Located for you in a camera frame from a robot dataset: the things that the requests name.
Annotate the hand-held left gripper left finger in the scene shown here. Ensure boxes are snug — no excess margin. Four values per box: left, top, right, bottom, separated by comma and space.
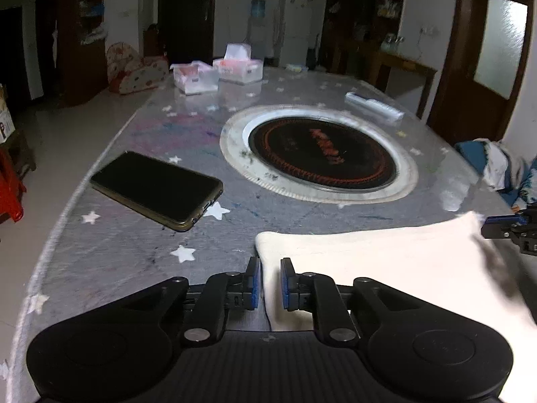
121, 256, 261, 348

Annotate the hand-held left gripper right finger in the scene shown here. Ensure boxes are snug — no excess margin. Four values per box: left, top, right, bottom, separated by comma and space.
280, 257, 417, 346

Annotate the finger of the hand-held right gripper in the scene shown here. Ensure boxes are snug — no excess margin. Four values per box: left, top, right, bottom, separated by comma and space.
480, 214, 530, 240

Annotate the cream white garment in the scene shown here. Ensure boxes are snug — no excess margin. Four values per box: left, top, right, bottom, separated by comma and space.
255, 211, 537, 403

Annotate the grey white garment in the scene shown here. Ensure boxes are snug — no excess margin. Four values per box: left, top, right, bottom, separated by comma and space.
482, 140, 526, 192

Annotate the blue sofa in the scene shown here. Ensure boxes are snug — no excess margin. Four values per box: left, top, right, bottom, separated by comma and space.
455, 138, 537, 209

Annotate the grey star-printed tablecloth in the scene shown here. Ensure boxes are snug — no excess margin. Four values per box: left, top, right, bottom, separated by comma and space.
0, 65, 521, 403

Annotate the round built-in induction cooker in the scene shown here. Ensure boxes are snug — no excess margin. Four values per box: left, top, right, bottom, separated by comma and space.
219, 105, 419, 206

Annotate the black smartphone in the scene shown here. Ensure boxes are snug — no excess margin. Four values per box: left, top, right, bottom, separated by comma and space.
89, 151, 224, 232

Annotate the brown door with frosted glass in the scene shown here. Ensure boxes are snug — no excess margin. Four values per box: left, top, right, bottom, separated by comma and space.
427, 0, 534, 146

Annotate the white remote control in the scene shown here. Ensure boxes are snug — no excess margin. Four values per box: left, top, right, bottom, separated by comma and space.
345, 91, 404, 125

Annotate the wooden side table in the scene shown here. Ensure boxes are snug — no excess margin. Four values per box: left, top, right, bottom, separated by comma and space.
336, 40, 439, 119

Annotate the large white tissue box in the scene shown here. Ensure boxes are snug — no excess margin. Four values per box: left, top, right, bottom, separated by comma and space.
212, 43, 264, 85

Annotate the small pink tissue pack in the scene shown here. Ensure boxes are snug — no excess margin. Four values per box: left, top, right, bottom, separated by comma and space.
173, 60, 219, 95

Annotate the printed child sofa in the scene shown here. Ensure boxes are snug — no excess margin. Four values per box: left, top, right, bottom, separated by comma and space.
106, 42, 171, 95

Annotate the dark wooden display shelf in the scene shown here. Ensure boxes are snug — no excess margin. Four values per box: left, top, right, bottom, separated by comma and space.
321, 0, 408, 73

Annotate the white refrigerator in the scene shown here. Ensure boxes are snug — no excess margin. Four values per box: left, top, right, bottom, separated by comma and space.
279, 0, 313, 68

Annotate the red plastic stool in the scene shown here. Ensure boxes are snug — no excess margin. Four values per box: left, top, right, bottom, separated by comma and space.
0, 146, 27, 224

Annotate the water dispenser with blue bottle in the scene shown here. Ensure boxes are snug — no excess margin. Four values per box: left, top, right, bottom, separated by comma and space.
247, 0, 270, 58

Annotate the dark wooden chair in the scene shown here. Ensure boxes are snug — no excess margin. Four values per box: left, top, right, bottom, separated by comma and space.
143, 24, 169, 58

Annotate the dark wooden door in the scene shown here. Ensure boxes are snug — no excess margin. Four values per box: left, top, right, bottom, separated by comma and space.
157, 0, 219, 68

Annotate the dark wooden cabinet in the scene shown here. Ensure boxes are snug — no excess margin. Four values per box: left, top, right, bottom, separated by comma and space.
58, 0, 108, 106

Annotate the cardboard box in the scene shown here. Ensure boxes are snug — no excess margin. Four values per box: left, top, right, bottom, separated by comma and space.
0, 84, 16, 142

